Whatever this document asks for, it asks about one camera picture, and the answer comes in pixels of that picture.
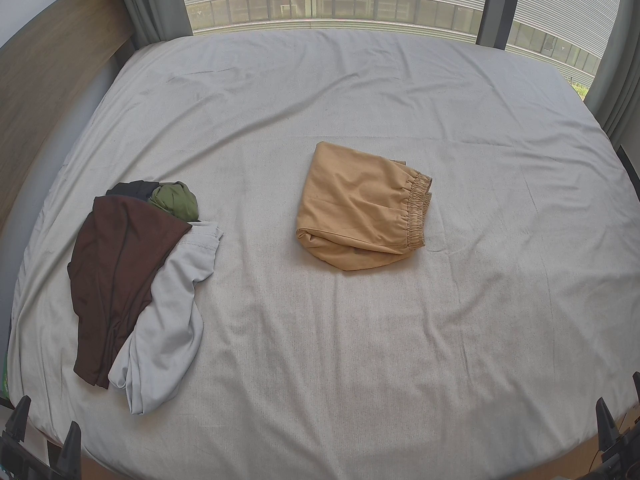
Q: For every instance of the pale grey garment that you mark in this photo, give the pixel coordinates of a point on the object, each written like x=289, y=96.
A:
x=165, y=328

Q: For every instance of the dark brown garment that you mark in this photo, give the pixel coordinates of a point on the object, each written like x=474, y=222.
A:
x=115, y=268

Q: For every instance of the grey-green curtain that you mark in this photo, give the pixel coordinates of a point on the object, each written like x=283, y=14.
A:
x=620, y=68
x=150, y=3

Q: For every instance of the green garment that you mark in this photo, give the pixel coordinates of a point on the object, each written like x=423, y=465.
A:
x=175, y=199

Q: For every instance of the tan shorts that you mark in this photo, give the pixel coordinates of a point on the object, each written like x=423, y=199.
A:
x=355, y=208

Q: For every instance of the black garment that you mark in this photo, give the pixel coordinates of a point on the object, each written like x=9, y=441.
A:
x=131, y=189

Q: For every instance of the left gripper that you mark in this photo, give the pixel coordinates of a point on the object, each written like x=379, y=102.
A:
x=20, y=468

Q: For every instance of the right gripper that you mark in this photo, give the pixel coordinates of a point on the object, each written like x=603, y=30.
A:
x=622, y=460

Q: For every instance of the bed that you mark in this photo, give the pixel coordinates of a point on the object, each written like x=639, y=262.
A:
x=350, y=343

